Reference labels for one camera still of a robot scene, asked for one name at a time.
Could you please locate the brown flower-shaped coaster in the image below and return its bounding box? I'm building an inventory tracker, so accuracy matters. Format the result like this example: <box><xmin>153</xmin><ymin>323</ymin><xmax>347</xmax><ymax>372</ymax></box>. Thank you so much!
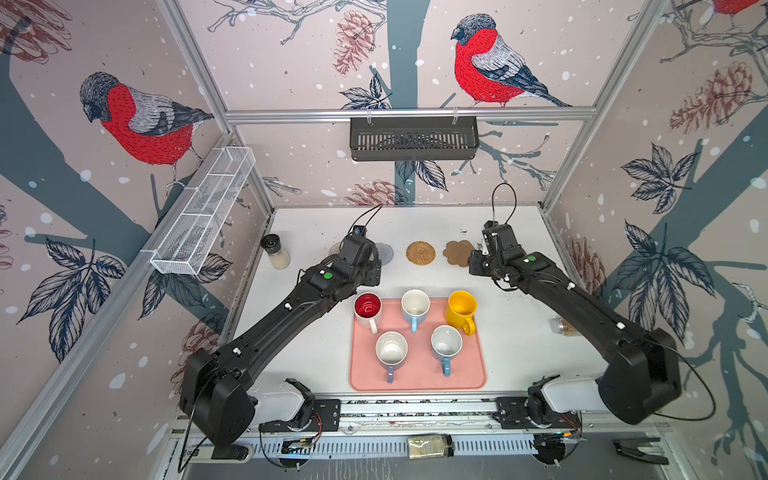
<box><xmin>443</xmin><ymin>240</ymin><xmax>475</xmax><ymax>268</ymax></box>

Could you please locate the grey woven round coaster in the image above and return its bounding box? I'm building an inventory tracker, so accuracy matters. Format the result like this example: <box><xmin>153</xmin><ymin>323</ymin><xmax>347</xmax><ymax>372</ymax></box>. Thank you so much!
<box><xmin>376</xmin><ymin>243</ymin><xmax>394</xmax><ymax>265</ymax></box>

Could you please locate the yellow mug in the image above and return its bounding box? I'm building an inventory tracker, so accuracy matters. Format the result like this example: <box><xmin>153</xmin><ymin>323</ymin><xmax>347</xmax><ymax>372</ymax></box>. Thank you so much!
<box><xmin>444</xmin><ymin>291</ymin><xmax>477</xmax><ymax>336</ymax></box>

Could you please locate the tan cork round coaster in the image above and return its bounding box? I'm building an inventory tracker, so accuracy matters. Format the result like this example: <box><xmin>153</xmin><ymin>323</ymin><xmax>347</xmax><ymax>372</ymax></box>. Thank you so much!
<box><xmin>406</xmin><ymin>241</ymin><xmax>436</xmax><ymax>266</ymax></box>

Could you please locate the white mug light-blue handle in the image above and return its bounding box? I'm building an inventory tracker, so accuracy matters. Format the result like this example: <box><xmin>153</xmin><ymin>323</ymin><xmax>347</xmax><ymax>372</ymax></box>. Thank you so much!
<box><xmin>401</xmin><ymin>289</ymin><xmax>431</xmax><ymax>333</ymax></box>

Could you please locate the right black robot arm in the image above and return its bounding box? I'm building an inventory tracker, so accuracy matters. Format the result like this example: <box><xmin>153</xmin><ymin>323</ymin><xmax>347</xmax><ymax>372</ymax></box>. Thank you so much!
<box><xmin>468</xmin><ymin>220</ymin><xmax>682</xmax><ymax>425</ymax></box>

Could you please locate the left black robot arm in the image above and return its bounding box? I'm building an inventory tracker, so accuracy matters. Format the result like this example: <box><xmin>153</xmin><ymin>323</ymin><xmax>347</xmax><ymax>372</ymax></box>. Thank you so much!
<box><xmin>179</xmin><ymin>225</ymin><xmax>381</xmax><ymax>447</ymax></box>

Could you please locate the red interior white mug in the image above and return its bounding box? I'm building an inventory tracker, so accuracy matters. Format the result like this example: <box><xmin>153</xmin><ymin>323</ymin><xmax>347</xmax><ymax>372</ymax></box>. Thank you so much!
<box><xmin>353</xmin><ymin>292</ymin><xmax>383</xmax><ymax>335</ymax></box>

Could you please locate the black-lid spice jar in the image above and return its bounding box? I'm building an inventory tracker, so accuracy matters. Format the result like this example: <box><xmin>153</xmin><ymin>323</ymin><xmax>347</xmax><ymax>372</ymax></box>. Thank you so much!
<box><xmin>260</xmin><ymin>234</ymin><xmax>290</xmax><ymax>270</ymax></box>

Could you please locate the clear jar with grains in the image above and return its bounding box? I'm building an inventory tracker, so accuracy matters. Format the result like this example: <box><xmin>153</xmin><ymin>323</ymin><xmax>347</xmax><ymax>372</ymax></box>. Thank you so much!
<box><xmin>549</xmin><ymin>318</ymin><xmax>580</xmax><ymax>336</ymax></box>

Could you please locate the pink tray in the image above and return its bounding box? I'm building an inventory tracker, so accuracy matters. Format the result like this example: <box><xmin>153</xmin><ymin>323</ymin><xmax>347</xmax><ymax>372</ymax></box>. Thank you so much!
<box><xmin>349</xmin><ymin>298</ymin><xmax>486</xmax><ymax>393</ymax></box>

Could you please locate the black hanging basket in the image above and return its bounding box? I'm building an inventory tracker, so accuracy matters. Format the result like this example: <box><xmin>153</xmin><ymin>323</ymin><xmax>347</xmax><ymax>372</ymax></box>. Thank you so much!
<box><xmin>350</xmin><ymin>117</ymin><xmax>479</xmax><ymax>162</ymax></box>

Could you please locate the jar below table edge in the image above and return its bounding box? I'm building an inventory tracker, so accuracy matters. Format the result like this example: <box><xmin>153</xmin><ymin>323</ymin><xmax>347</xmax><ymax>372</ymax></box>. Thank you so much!
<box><xmin>407</xmin><ymin>434</ymin><xmax>454</xmax><ymax>460</ymax></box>

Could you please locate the black clamp tool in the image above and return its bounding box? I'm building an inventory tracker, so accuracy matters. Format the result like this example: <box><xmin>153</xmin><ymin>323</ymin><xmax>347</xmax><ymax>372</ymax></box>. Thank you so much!
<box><xmin>612</xmin><ymin>437</ymin><xmax>670</xmax><ymax>466</ymax></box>

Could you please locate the white mug purple handle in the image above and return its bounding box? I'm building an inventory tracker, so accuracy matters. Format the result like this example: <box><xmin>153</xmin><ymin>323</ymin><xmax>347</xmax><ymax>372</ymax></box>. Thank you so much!
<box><xmin>375</xmin><ymin>331</ymin><xmax>409</xmax><ymax>384</ymax></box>

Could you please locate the white mug blue handle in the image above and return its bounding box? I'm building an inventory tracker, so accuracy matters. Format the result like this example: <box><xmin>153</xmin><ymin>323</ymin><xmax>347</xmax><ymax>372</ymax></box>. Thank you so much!
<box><xmin>430</xmin><ymin>325</ymin><xmax>463</xmax><ymax>377</ymax></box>

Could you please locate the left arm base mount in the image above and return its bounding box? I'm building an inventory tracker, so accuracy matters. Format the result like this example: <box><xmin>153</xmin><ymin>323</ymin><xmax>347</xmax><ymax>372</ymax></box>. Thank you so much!
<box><xmin>258</xmin><ymin>399</ymin><xmax>341</xmax><ymax>433</ymax></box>

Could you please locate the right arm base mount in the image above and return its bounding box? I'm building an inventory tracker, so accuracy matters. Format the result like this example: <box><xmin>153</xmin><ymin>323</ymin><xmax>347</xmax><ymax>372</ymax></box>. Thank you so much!
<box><xmin>491</xmin><ymin>397</ymin><xmax>581</xmax><ymax>430</ymax></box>

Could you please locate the white wire mesh basket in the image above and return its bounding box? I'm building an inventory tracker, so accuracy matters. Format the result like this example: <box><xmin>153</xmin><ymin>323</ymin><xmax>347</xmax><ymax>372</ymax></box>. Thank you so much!
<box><xmin>150</xmin><ymin>146</ymin><xmax>255</xmax><ymax>275</ymax></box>

